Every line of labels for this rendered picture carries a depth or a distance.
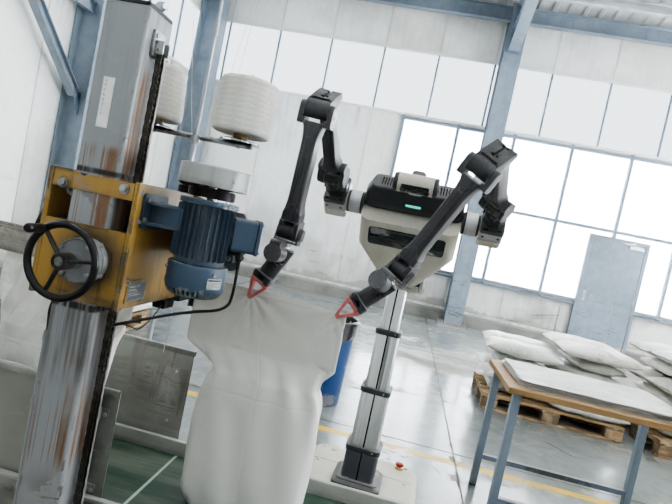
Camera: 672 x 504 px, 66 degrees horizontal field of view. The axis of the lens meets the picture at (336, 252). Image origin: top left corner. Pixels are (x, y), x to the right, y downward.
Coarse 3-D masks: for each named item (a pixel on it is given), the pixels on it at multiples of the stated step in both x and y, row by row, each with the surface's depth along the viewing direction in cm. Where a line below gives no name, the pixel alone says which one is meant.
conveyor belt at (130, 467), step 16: (112, 448) 187; (128, 448) 189; (144, 448) 192; (112, 464) 176; (128, 464) 179; (144, 464) 181; (160, 464) 183; (176, 464) 185; (112, 480) 167; (128, 480) 169; (144, 480) 171; (160, 480) 173; (176, 480) 175; (112, 496) 159; (128, 496) 160; (144, 496) 162; (160, 496) 164; (176, 496) 166; (320, 496) 184
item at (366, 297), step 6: (366, 288) 158; (372, 288) 157; (354, 294) 155; (360, 294) 158; (366, 294) 157; (372, 294) 156; (360, 300) 155; (366, 300) 157; (372, 300) 157; (378, 300) 158; (366, 306) 158
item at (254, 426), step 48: (240, 288) 166; (192, 336) 168; (240, 336) 166; (288, 336) 163; (336, 336) 161; (240, 384) 158; (288, 384) 158; (192, 432) 161; (240, 432) 157; (288, 432) 156; (192, 480) 161; (240, 480) 158; (288, 480) 156
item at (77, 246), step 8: (72, 240) 119; (80, 240) 119; (96, 240) 123; (64, 248) 120; (72, 248) 120; (80, 248) 119; (88, 248) 118; (104, 248) 123; (80, 256) 119; (88, 256) 119; (104, 256) 122; (80, 264) 119; (104, 264) 122; (64, 272) 120; (72, 272) 120; (80, 272) 119; (88, 272) 119; (104, 272) 123; (72, 280) 120; (80, 280) 119
